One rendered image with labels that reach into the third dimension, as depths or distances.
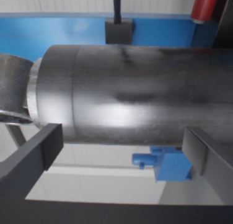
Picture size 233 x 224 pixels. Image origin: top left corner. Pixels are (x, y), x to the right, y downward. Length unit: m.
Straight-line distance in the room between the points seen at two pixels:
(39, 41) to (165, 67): 0.60
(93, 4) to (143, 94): 2.10
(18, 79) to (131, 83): 0.22
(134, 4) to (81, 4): 0.64
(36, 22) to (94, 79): 0.54
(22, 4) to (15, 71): 2.24
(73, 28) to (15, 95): 0.43
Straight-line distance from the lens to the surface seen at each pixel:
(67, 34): 0.73
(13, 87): 0.37
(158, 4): 2.33
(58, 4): 2.42
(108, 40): 0.62
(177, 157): 2.77
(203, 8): 0.55
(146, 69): 0.27
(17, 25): 0.81
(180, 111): 0.28
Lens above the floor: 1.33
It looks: 1 degrees up
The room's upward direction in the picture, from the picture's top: 89 degrees counter-clockwise
